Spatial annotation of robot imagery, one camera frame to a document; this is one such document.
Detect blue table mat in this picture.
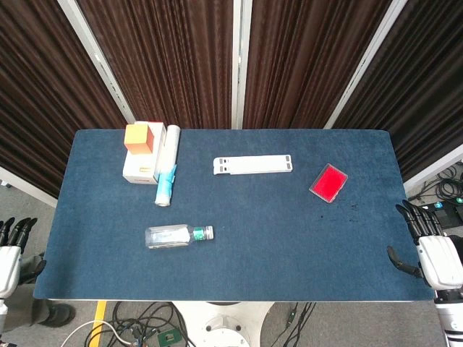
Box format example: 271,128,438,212
33,129,435,301

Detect black cables by power strip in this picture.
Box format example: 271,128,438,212
408,162,463,207

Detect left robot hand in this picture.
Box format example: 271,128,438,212
0,216,47,299

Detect white partition post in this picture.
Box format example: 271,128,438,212
231,0,253,130
56,0,137,124
323,0,415,130

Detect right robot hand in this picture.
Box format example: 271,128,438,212
386,200,463,290

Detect dark shoe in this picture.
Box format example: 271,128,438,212
45,303,76,327

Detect black floor cable bundle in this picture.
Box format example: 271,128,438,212
269,301,316,347

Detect orange cube block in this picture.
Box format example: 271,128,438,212
124,122,156,155

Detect green circuit board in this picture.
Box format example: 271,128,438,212
157,327,182,345

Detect white cardboard box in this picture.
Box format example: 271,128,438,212
122,121,166,185

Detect black floor cable tangle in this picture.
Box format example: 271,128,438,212
97,301,192,347

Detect white roll with blue tape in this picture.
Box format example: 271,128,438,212
154,124,181,207

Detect black power strip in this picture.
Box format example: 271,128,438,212
408,201,463,229

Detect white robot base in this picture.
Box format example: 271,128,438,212
173,300,276,347

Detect white flat plastic bar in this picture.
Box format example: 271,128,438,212
212,154,293,176

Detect white floor cable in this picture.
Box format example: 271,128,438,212
59,320,135,347

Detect white partition bottom rail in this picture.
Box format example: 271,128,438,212
403,144,463,194
0,166,59,209

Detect clear plastic water bottle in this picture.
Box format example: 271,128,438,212
144,223,215,250

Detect red pad in clear case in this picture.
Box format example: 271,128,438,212
309,163,349,205

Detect brown curtain panel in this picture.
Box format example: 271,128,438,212
0,0,127,198
242,0,394,130
332,0,463,181
77,0,234,130

